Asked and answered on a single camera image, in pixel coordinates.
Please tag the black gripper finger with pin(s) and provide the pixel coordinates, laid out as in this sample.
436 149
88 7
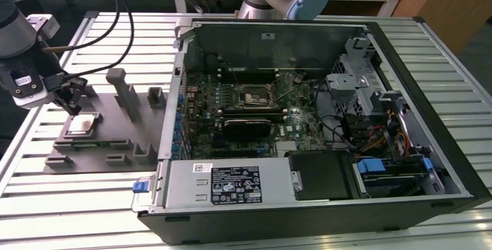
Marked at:
66 100
79 87

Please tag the silver CPU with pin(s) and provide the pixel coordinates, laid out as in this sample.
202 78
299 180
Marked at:
83 124

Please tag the CPU socket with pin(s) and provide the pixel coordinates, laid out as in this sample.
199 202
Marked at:
255 96

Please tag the green RAM stick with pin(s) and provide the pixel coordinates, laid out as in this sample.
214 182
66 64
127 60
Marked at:
92 145

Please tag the grey parts rack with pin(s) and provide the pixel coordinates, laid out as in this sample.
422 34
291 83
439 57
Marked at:
115 134

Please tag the blue plastic latch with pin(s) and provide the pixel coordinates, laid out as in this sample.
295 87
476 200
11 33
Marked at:
139 187

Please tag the silver power supply unit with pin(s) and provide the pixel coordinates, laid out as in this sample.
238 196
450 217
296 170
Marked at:
184 186

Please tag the black RAM slot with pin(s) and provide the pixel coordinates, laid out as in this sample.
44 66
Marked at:
248 71
248 77
250 111
250 116

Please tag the black cooler module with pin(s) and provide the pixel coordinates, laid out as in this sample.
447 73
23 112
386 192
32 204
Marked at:
246 129

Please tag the black expansion slot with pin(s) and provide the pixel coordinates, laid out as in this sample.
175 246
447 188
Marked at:
235 153

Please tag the small silver heat sink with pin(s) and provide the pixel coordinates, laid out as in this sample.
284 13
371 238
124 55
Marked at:
287 146

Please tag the green motherboard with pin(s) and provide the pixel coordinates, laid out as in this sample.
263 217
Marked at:
300 134

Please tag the black open PC case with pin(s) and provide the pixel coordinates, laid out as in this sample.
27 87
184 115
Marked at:
268 221

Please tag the metal drive cage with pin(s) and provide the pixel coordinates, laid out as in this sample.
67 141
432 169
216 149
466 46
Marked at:
348 65

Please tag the black plastic shroud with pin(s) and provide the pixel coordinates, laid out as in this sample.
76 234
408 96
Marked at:
323 175

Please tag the blue disk carrier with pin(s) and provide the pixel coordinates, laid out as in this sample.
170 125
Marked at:
371 166

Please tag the wooden cabinet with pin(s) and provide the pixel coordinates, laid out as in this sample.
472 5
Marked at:
454 2

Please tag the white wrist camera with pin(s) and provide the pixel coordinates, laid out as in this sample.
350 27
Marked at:
28 101

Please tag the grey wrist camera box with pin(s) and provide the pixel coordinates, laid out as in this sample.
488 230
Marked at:
46 25

